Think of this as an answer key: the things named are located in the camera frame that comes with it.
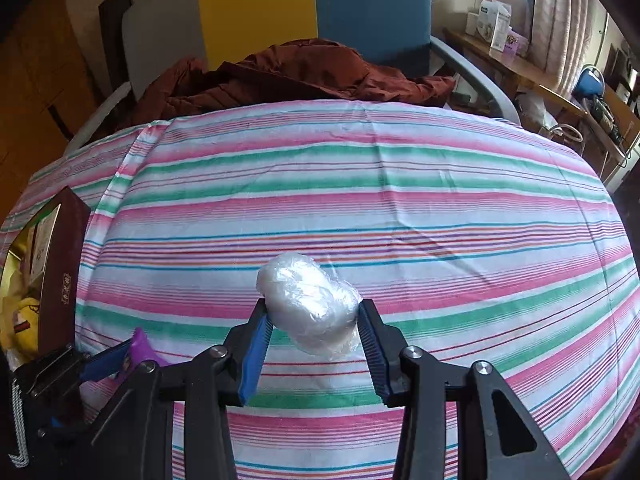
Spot white cable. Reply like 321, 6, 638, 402
539, 121, 585, 145

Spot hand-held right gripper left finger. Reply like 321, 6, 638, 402
75, 299, 275, 480

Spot grey yellow blue chair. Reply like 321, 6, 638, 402
62, 0, 523, 156

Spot purple packet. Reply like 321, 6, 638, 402
116, 327, 168, 376

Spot patterned curtain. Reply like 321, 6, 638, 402
530, 0, 608, 103

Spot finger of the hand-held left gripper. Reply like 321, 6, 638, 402
80, 337, 135, 384

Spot white plastic-wrapped ball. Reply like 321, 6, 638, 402
256, 252, 362, 360

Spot maroon jacket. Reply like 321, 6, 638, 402
120, 37, 457, 128

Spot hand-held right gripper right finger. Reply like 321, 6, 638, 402
356, 299, 571, 480

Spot white carton box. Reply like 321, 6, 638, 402
465, 0, 513, 52

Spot wooden desk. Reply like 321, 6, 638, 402
442, 27, 640, 181

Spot small purple box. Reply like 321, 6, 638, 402
502, 30, 529, 59

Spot gold tin box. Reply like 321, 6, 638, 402
0, 186, 92, 366

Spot wooden wardrobe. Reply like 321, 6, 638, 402
0, 0, 101, 171

